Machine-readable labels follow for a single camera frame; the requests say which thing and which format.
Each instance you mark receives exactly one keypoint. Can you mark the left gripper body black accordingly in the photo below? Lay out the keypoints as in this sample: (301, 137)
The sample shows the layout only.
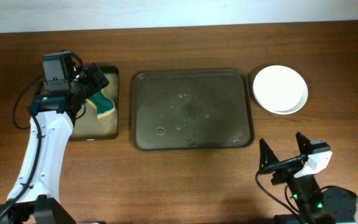
(87, 84)

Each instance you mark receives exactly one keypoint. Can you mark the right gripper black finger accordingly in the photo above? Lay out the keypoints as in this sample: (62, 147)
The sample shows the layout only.
(303, 143)
(267, 156)

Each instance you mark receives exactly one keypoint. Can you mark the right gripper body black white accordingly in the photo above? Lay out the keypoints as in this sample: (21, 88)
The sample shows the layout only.
(293, 172)

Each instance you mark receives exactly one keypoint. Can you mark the green yellow sponge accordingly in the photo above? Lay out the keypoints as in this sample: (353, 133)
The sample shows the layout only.
(103, 105)

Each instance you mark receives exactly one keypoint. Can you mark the pale grey plate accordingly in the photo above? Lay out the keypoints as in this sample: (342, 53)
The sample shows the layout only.
(283, 103)

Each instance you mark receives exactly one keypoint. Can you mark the cream white plate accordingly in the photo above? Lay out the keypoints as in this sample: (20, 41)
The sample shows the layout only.
(277, 78)

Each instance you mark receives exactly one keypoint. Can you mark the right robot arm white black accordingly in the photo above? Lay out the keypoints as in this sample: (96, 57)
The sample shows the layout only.
(306, 201)

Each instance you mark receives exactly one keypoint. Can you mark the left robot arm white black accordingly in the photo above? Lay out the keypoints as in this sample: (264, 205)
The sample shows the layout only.
(52, 119)

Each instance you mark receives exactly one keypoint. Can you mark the small black water tray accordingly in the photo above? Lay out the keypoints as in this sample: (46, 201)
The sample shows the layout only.
(87, 127)

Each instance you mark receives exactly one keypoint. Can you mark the large dark serving tray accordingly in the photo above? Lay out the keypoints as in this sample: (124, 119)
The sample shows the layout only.
(191, 110)

